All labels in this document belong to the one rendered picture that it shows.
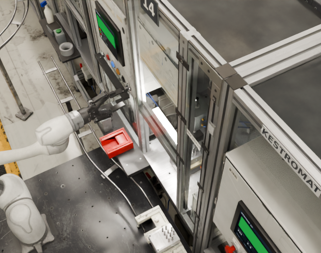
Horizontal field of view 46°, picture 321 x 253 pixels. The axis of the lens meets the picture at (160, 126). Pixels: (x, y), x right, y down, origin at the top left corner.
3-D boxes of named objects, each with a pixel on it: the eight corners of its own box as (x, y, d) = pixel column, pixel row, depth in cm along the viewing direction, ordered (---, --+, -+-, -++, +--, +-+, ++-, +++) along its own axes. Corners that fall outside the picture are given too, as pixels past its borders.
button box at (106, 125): (99, 124, 231) (96, 111, 222) (110, 119, 233) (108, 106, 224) (104, 133, 227) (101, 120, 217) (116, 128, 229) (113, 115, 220)
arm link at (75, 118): (71, 122, 167) (83, 116, 169) (62, 110, 172) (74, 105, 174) (75, 135, 174) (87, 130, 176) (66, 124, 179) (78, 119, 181)
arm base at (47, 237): (25, 262, 204) (22, 259, 200) (14, 228, 216) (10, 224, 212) (57, 246, 209) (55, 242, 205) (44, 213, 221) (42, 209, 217)
